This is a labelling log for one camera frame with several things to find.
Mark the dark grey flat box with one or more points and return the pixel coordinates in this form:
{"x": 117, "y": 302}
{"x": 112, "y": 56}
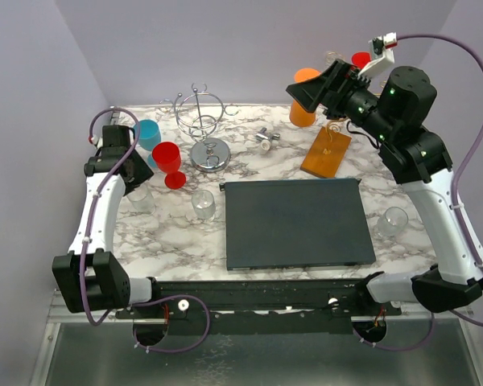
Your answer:
{"x": 295, "y": 224}

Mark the chrome wine glass rack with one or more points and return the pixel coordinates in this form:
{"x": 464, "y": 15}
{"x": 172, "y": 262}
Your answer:
{"x": 198, "y": 116}

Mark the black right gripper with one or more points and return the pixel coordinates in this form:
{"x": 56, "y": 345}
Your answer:
{"x": 326, "y": 88}

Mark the clear ribbed wine glass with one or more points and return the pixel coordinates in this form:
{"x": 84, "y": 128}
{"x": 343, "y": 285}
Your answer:
{"x": 204, "y": 204}

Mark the gold wire wooden-base rack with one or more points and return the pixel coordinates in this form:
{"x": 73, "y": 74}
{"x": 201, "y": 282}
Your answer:
{"x": 329, "y": 148}

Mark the clear textured wine glass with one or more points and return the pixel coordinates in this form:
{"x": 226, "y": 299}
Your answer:
{"x": 142, "y": 200}

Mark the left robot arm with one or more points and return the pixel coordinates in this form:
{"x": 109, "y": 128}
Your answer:
{"x": 90, "y": 256}

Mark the red plastic wine glass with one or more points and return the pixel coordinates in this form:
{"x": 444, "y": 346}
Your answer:
{"x": 360, "y": 59}

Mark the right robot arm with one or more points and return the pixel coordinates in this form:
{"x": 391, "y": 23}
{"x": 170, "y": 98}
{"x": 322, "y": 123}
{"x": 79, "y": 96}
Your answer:
{"x": 420, "y": 163}

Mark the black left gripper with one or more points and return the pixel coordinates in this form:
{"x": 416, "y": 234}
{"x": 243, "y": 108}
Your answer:
{"x": 143, "y": 172}

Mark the aluminium extrusion rail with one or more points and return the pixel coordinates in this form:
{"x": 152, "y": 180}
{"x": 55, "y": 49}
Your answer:
{"x": 58, "y": 312}

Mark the blue plastic wine glass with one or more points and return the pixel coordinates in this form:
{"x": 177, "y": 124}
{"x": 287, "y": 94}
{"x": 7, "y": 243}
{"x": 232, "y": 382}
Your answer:
{"x": 149, "y": 137}

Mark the small chrome metal fitting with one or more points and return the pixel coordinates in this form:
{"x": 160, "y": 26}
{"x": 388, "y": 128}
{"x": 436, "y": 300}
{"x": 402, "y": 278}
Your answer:
{"x": 264, "y": 135}

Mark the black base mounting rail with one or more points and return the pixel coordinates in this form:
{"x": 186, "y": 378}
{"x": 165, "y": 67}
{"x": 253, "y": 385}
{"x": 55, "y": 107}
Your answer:
{"x": 259, "y": 307}

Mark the orange plastic wine glass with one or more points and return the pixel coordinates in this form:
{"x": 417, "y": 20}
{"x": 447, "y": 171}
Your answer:
{"x": 300, "y": 115}

